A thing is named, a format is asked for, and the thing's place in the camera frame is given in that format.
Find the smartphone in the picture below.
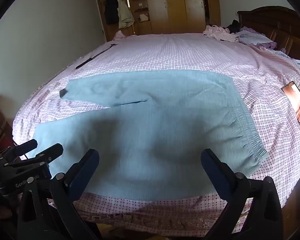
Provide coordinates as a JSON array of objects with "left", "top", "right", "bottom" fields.
[{"left": 281, "top": 81, "right": 300, "bottom": 123}]

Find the grey sweater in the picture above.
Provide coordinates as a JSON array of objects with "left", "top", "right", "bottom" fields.
[{"left": 27, "top": 69, "right": 269, "bottom": 202}]

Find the wooden wardrobe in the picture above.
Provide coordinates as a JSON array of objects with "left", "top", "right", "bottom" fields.
[{"left": 83, "top": 0, "right": 222, "bottom": 42}]

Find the lilac ruffled pillow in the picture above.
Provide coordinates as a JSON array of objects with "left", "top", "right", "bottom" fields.
[{"left": 236, "top": 26, "right": 277, "bottom": 49}]

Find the dark cloth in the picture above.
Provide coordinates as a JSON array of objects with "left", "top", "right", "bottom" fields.
[{"left": 221, "top": 19, "right": 243, "bottom": 34}]

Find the dark hanging jacket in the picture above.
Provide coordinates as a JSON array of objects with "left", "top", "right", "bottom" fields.
[{"left": 104, "top": 0, "right": 120, "bottom": 25}]

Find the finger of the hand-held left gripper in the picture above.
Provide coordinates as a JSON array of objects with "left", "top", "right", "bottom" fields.
[
  {"left": 0, "top": 139, "right": 38, "bottom": 163},
  {"left": 4, "top": 144, "right": 64, "bottom": 171}
]

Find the beige hanging jacket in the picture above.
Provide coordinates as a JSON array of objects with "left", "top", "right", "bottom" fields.
[{"left": 116, "top": 0, "right": 135, "bottom": 29}]

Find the crumpled pink cloth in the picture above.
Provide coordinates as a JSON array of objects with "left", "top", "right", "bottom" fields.
[{"left": 202, "top": 25, "right": 240, "bottom": 43}]

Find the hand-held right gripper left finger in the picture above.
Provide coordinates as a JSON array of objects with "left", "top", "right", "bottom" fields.
[{"left": 17, "top": 149, "right": 100, "bottom": 240}]

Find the black telescopic stick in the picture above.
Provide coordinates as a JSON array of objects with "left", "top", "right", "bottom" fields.
[{"left": 75, "top": 44, "right": 118, "bottom": 70}]

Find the wooden nightstand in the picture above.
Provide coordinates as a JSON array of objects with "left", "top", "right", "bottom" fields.
[{"left": 0, "top": 91, "right": 14, "bottom": 153}]

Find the bed with pink checked sheet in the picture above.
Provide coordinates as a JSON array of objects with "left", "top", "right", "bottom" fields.
[{"left": 12, "top": 31, "right": 300, "bottom": 238}]

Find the dark wooden headboard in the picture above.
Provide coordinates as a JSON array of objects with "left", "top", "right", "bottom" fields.
[{"left": 237, "top": 6, "right": 300, "bottom": 65}]

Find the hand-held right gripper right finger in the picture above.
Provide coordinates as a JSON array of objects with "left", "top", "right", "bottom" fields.
[{"left": 201, "top": 149, "right": 283, "bottom": 240}]

